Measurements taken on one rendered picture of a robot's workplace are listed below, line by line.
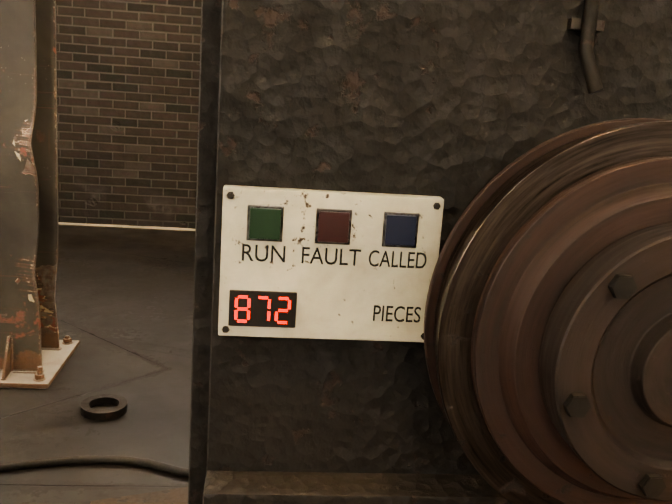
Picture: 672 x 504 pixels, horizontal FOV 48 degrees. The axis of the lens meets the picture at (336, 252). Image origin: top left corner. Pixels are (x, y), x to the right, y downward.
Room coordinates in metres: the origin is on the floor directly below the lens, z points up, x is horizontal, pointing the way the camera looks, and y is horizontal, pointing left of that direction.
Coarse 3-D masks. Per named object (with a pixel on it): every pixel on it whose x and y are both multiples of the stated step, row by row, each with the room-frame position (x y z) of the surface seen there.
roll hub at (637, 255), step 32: (608, 256) 0.71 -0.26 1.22; (640, 256) 0.68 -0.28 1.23; (576, 288) 0.70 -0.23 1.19; (608, 288) 0.68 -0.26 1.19; (640, 288) 0.68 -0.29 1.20; (576, 320) 0.68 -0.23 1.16; (608, 320) 0.68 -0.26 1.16; (640, 320) 0.69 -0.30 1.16; (544, 352) 0.71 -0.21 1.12; (576, 352) 0.68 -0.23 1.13; (608, 352) 0.69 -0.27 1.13; (640, 352) 0.69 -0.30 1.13; (544, 384) 0.71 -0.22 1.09; (576, 384) 0.68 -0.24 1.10; (608, 384) 0.69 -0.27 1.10; (640, 384) 0.68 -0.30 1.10; (608, 416) 0.69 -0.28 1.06; (640, 416) 0.70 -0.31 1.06; (576, 448) 0.68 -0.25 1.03; (608, 448) 0.68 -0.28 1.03; (640, 448) 0.70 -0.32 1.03; (608, 480) 0.68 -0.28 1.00; (640, 480) 0.69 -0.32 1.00
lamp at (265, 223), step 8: (256, 208) 0.86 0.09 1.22; (264, 208) 0.86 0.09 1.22; (256, 216) 0.86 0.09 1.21; (264, 216) 0.86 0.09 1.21; (272, 216) 0.86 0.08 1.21; (280, 216) 0.86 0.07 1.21; (256, 224) 0.86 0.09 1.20; (264, 224) 0.86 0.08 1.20; (272, 224) 0.86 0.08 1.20; (280, 224) 0.86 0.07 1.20; (256, 232) 0.86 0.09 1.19; (264, 232) 0.86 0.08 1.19; (272, 232) 0.86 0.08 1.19
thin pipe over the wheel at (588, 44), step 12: (588, 0) 0.90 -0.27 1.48; (588, 12) 0.90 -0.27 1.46; (576, 24) 0.91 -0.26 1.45; (588, 24) 0.90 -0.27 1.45; (600, 24) 0.91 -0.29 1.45; (588, 36) 0.90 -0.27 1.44; (588, 48) 0.90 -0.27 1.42; (588, 60) 0.90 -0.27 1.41; (588, 72) 0.89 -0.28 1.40; (588, 84) 0.89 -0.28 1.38; (600, 84) 0.89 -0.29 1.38
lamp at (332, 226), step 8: (320, 216) 0.86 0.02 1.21; (328, 216) 0.87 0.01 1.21; (336, 216) 0.87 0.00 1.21; (344, 216) 0.87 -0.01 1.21; (320, 224) 0.86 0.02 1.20; (328, 224) 0.87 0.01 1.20; (336, 224) 0.87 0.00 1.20; (344, 224) 0.87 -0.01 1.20; (320, 232) 0.86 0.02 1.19; (328, 232) 0.87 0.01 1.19; (336, 232) 0.87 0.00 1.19; (344, 232) 0.87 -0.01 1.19; (320, 240) 0.86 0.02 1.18; (328, 240) 0.87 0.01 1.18; (336, 240) 0.87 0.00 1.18; (344, 240) 0.87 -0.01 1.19
